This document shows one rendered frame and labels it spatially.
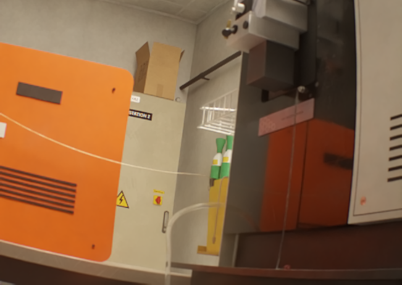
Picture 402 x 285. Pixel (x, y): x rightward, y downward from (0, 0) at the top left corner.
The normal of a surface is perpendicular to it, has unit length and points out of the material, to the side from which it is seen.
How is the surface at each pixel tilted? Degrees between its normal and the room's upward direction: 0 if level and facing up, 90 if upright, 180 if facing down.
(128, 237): 90
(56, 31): 90
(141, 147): 90
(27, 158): 90
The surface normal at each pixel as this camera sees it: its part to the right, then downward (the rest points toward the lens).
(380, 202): -0.90, -0.21
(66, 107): 0.42, -0.17
